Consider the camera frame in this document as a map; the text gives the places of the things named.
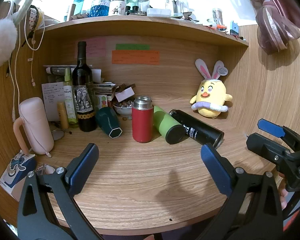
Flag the white bowl of nuts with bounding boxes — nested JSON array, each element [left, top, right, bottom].
[[113, 100, 132, 120]]

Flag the pink water jug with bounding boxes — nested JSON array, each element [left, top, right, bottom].
[[13, 97, 54, 158]]

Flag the yellow tube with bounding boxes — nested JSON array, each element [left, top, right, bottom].
[[57, 101, 69, 130]]

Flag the green sticky note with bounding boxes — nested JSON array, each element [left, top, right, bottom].
[[115, 43, 150, 50]]

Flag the pink sticky note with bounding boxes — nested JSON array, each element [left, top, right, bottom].
[[86, 37, 106, 58]]

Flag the black thermos bottle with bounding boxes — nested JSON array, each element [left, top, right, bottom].
[[169, 109, 224, 148]]

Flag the white plastic box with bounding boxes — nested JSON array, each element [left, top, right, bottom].
[[146, 8, 171, 18]]

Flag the pink tied curtain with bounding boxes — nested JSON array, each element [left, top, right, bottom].
[[250, 0, 300, 55]]

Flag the stack of books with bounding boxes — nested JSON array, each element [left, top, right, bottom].
[[91, 81, 136, 102]]

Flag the blue pencil sharpener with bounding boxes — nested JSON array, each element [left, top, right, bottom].
[[230, 21, 239, 36]]

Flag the dark wine bottle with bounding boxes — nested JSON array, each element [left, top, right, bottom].
[[72, 41, 97, 132]]

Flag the yellow chick plush toy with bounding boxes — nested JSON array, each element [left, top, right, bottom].
[[190, 59, 232, 118]]

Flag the green thermos cup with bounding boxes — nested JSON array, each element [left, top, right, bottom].
[[153, 106, 185, 145]]

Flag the green spray bottle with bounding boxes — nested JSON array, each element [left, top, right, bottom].
[[63, 67, 78, 125]]

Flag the orange sticky note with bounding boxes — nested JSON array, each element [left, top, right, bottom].
[[111, 50, 160, 65]]

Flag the wooden shelf board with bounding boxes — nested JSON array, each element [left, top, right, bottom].
[[37, 15, 249, 47]]

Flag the blue glass bottle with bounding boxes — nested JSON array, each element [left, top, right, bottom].
[[89, 0, 110, 17]]

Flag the small round mirror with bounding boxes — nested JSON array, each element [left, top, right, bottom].
[[51, 129, 65, 141]]

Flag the dark green hexagonal cup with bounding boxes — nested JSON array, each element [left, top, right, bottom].
[[96, 107, 122, 139]]

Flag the person's right hand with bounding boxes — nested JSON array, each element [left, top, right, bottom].
[[278, 173, 288, 209]]

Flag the white charging cable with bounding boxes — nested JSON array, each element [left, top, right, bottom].
[[5, 10, 46, 123]]

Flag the white paper note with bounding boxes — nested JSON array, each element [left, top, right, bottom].
[[42, 82, 64, 121]]

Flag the white fluffy earmuffs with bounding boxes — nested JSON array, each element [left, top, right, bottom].
[[0, 0, 33, 67]]

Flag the blue white cartoon box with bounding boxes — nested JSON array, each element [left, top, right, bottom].
[[0, 150, 37, 201]]

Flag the red thermos cup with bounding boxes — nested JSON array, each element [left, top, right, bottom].
[[132, 95, 154, 143]]

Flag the teal bottle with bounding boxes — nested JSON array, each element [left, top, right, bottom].
[[73, 0, 84, 15]]

